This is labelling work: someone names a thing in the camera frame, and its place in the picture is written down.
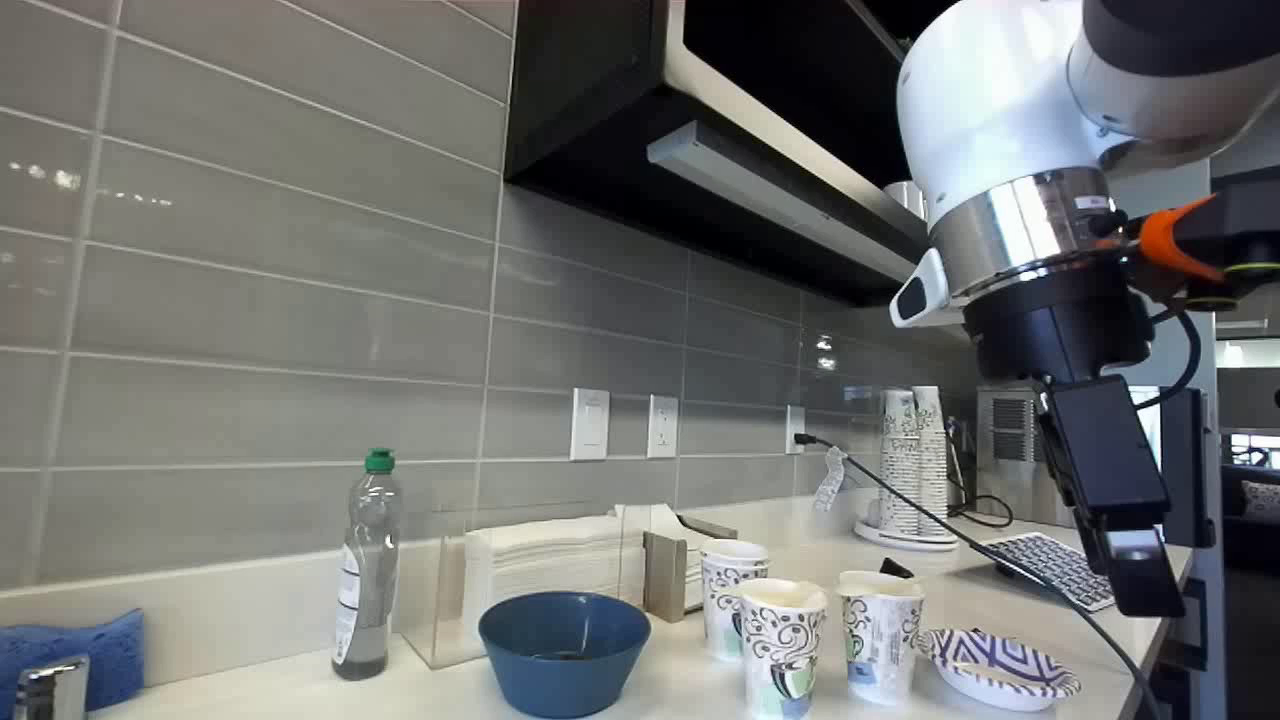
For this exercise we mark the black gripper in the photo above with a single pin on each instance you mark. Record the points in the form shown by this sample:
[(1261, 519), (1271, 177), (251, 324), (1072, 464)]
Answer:
[(1053, 324)]

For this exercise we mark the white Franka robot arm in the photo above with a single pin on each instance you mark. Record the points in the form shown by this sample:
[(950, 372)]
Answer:
[(986, 93)]

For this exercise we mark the patterned paper cup stack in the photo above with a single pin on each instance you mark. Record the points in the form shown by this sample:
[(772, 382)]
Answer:
[(903, 460), (932, 454)]

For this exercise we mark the dark base cabinet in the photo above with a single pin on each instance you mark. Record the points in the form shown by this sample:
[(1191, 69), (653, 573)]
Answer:
[(1182, 653)]

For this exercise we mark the blue patterned paper plate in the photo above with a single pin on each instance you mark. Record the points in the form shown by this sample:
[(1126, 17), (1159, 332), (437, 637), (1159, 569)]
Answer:
[(1002, 664)]

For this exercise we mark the stainless steel appliance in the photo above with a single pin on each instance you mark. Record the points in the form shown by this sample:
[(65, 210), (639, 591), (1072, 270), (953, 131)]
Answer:
[(1004, 442)]

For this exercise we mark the white paper plate stack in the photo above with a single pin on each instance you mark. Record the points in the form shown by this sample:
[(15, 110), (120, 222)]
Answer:
[(907, 537)]

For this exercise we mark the black binder clip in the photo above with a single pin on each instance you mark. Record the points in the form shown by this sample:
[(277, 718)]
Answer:
[(896, 569)]

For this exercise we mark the white plastic wrapper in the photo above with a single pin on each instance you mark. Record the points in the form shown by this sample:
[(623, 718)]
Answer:
[(835, 481)]

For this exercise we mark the white mug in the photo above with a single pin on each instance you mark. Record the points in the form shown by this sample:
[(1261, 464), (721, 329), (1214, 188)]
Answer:
[(907, 197)]

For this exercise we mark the grey napkin holder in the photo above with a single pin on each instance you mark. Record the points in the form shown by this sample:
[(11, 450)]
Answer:
[(667, 573)]

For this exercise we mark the white napkin stack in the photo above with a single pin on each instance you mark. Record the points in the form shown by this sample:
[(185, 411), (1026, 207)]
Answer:
[(653, 519)]

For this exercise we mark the under-cabinet light bar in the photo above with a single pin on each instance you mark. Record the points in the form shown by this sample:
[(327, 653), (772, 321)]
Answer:
[(762, 184)]

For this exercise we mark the blue bowl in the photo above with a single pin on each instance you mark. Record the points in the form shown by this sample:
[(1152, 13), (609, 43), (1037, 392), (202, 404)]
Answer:
[(563, 653)]

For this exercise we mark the clear acrylic holder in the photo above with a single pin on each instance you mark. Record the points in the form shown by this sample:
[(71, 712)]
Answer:
[(442, 602)]

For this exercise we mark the dark upper cabinet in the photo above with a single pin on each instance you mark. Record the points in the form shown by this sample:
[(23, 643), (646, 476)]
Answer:
[(585, 81)]

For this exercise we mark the clear bottle green cap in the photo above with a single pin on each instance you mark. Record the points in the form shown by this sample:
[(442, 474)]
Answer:
[(365, 561)]

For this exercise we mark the blue sponge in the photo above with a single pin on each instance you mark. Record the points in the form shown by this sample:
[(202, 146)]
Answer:
[(95, 653)]

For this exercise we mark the chrome faucet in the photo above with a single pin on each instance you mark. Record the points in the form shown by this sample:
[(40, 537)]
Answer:
[(54, 685)]

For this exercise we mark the white wall outlet with plug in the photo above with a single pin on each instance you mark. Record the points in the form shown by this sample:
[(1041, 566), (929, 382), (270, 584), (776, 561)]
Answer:
[(794, 425)]

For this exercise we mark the white wall plate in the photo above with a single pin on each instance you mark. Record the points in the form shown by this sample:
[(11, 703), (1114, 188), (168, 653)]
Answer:
[(590, 420)]

